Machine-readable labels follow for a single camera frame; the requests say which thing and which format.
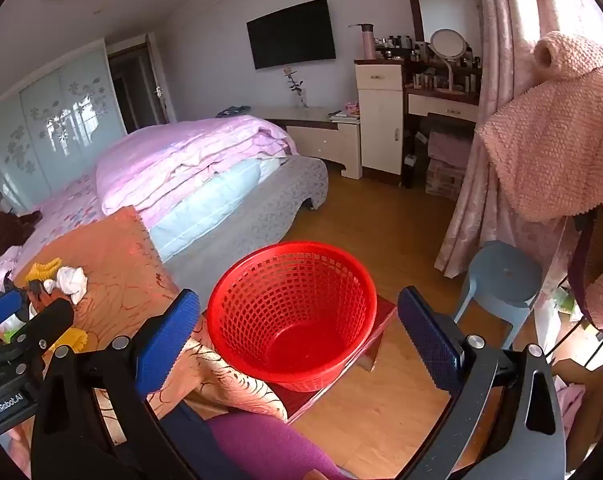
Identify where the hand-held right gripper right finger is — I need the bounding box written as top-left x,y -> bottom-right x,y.
397,286 -> 568,480

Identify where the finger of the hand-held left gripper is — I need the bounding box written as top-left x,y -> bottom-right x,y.
1,298 -> 75,361
0,287 -> 24,333

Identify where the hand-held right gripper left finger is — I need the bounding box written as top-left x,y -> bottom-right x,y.
30,288 -> 202,480

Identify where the black plastic bag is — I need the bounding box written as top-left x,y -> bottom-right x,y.
25,280 -> 52,311

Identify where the white tissue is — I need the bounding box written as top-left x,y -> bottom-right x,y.
44,266 -> 89,305

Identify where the red plastic mesh basket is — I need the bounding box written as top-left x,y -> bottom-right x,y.
206,241 -> 377,393

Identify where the red low stool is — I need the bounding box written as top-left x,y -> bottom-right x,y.
276,292 -> 398,423

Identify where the brown plush toy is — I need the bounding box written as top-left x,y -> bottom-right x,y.
0,207 -> 43,271

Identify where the orange rose-pattern blanket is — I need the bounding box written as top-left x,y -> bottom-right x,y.
0,205 -> 289,476

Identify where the light blue plastic stool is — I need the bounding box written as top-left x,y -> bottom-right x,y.
451,240 -> 543,351

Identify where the pink floral bedsheet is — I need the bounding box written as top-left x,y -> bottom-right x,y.
0,170 -> 107,306

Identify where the person's purple pants leg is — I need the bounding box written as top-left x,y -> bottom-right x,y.
161,400 -> 362,480

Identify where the bed with grey skirt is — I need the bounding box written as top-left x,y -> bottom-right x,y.
0,115 -> 329,311

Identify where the woven storage basket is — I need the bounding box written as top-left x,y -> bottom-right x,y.
425,157 -> 465,201

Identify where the pink folded duvet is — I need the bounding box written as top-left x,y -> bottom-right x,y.
96,115 -> 299,231

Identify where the glass floral wardrobe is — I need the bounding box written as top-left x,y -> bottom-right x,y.
0,40 -> 127,211

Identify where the purple cushioned stool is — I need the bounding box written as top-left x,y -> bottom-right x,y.
428,130 -> 475,168

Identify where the tall white cabinet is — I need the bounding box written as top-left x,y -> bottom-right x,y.
354,60 -> 407,176

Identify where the low cream television cabinet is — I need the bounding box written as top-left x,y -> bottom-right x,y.
216,105 -> 363,181

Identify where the pink fleece garment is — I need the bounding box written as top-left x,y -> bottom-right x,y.
475,31 -> 603,223

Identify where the vanity desk with drawer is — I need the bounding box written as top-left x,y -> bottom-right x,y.
404,82 -> 482,191

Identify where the dark wooden door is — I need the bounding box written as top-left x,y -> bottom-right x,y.
106,35 -> 174,133

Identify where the rose in glass vase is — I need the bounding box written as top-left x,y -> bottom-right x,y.
284,66 -> 308,108

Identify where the row of cosmetic bottles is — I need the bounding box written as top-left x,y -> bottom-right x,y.
376,34 -> 482,92

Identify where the round standing makeup mirror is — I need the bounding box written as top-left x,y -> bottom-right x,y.
429,28 -> 468,93

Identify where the pink thermos bottle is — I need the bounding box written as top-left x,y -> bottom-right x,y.
349,23 -> 375,61

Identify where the wooden-framed vanity mirror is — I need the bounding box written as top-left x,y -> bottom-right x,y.
404,0 -> 482,43

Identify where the pink patterned curtain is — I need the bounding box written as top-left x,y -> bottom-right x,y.
434,0 -> 582,278

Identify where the wall-mounted black television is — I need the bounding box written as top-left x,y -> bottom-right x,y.
246,0 -> 337,71

